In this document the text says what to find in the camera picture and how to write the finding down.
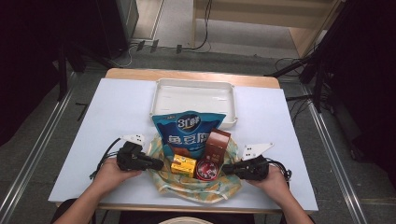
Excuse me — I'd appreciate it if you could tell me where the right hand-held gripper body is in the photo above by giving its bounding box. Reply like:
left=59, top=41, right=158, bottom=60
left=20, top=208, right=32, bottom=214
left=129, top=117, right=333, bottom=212
left=241, top=142, right=275, bottom=181

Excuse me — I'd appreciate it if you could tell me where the red round tin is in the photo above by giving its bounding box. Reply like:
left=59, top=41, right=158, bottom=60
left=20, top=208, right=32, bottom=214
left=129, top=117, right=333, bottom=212
left=195, top=159, right=220, bottom=182

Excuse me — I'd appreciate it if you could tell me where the person's right hand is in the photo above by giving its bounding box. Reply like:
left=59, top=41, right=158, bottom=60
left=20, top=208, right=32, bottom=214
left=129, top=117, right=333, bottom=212
left=247, top=164, right=293, bottom=204

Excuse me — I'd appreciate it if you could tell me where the beige round object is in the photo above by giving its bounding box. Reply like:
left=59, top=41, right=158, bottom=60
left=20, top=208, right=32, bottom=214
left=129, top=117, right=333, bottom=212
left=158, top=217, right=216, bottom=224

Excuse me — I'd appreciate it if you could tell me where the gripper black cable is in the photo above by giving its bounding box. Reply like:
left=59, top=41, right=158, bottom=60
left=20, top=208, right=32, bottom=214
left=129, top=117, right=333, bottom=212
left=89, top=138, right=122, bottom=181
left=265, top=158, right=292, bottom=188

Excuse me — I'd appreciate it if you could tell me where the person's dark clothing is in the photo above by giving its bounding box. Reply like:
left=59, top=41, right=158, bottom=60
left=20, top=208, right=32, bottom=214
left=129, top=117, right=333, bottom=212
left=50, top=199, right=316, bottom=224

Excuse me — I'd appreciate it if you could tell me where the light wooden bench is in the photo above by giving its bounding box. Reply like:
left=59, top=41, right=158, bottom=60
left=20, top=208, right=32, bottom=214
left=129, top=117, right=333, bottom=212
left=191, top=0, right=344, bottom=59

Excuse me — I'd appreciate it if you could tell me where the wooden table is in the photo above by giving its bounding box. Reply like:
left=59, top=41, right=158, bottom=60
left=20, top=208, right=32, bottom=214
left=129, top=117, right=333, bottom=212
left=92, top=68, right=314, bottom=216

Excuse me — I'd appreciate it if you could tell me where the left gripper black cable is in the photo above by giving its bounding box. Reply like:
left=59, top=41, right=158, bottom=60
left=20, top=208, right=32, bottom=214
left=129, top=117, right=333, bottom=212
left=89, top=138, right=122, bottom=181

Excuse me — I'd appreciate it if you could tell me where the dark curtain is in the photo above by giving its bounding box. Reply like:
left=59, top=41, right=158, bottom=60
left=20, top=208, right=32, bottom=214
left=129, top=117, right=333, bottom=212
left=0, top=0, right=101, bottom=147
left=323, top=0, right=396, bottom=181

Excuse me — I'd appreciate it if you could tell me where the black hanging cable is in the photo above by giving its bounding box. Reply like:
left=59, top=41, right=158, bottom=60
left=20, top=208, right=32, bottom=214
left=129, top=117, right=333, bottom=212
left=181, top=0, right=213, bottom=52

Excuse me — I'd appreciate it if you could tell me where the black cabinet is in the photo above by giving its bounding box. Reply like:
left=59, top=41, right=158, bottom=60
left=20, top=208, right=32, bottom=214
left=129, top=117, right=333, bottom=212
left=96, top=0, right=139, bottom=60

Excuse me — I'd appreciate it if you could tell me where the black metal stand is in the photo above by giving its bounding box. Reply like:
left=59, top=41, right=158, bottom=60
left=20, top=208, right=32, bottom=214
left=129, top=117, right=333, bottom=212
left=264, top=52, right=328, bottom=113

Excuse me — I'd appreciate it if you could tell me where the metal floor rail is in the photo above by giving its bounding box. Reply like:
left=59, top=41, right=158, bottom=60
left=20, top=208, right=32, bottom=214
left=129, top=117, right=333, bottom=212
left=303, top=83, right=368, bottom=224
left=0, top=71, right=78, bottom=218

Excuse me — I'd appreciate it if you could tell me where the white floor cable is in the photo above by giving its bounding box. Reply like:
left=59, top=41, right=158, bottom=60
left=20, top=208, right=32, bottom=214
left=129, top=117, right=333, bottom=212
left=115, top=45, right=138, bottom=69

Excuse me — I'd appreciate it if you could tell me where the person's left hand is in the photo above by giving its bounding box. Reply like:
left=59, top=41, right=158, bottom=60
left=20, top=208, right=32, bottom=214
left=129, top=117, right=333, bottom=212
left=92, top=157, right=143, bottom=195

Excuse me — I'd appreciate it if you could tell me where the white plastic tray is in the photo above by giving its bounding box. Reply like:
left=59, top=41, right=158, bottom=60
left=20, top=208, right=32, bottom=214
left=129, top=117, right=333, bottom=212
left=149, top=77, right=238, bottom=130

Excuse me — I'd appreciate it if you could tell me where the fruit-print cloth bag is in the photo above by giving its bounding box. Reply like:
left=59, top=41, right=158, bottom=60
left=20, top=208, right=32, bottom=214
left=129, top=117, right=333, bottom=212
left=147, top=133, right=243, bottom=203

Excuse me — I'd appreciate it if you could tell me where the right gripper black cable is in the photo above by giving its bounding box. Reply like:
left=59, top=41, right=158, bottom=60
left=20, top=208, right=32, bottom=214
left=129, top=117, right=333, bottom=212
left=265, top=158, right=292, bottom=188

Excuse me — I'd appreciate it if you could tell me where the white table cover sheet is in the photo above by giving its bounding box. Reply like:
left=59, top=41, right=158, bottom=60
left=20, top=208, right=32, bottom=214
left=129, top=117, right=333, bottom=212
left=48, top=77, right=319, bottom=213

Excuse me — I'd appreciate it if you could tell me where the brown box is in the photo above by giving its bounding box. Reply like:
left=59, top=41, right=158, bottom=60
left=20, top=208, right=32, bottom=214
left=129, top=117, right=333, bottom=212
left=204, top=128, right=232, bottom=166

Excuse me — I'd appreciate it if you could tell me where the yellow box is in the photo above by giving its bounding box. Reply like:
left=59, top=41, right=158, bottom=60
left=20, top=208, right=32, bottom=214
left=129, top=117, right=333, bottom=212
left=170, top=154, right=198, bottom=178

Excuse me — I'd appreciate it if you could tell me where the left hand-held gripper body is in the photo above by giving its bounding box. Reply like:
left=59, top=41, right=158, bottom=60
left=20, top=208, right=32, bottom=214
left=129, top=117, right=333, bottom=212
left=116, top=133, right=148, bottom=172

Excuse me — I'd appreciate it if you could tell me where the blue snack pouch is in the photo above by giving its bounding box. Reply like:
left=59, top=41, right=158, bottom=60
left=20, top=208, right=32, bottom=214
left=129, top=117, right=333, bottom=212
left=151, top=110, right=227, bottom=160

